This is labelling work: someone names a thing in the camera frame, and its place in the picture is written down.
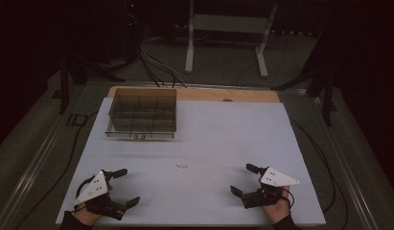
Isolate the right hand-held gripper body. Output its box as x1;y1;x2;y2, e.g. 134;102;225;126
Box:
241;166;301;210

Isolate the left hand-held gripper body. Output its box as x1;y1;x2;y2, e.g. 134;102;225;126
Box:
73;170;127;221

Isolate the person's left hand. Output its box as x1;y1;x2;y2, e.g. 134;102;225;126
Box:
71;205;104;226

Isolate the person's right hand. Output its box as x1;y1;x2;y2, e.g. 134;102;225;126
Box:
261;188;291;225

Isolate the clear smoky compartment box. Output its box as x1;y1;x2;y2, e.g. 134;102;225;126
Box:
104;87;178;140

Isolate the black stand leg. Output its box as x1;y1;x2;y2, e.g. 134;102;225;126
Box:
58;56;72;115

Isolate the black tripod stand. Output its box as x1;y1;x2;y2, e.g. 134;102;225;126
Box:
270;30;338;128

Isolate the dark equipment stand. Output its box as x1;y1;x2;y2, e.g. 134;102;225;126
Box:
68;0;143;83

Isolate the white metal stand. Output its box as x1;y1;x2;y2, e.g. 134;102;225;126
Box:
183;0;279;79

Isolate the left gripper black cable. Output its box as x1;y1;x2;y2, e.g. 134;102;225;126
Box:
75;176;92;200

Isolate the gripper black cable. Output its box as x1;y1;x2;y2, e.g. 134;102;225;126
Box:
281;187;295;209
75;176;92;200

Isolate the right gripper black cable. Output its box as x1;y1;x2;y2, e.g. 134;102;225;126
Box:
281;187;295;209

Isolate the long black floor cable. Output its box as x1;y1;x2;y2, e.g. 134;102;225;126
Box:
12;110;100;230
289;117;350;230

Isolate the bundle of floor cables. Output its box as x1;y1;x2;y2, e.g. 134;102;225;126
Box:
137;41;189;89

